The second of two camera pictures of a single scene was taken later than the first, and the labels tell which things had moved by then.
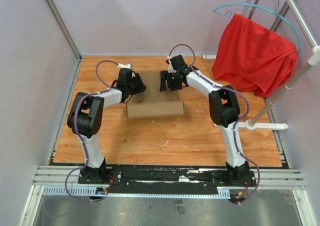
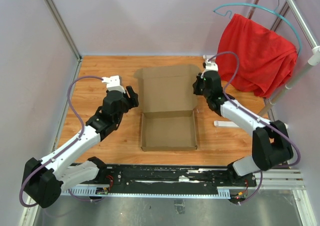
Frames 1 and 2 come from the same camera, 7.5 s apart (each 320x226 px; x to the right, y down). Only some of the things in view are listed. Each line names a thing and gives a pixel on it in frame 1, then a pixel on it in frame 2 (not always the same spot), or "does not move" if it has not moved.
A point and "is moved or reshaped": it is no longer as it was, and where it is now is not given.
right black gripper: [164, 76] -> [195, 90]
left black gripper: [141, 86] -> [132, 101]
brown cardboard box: [155, 103] is moved or reshaped
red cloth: [252, 57] does not move
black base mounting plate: [165, 176] does not move
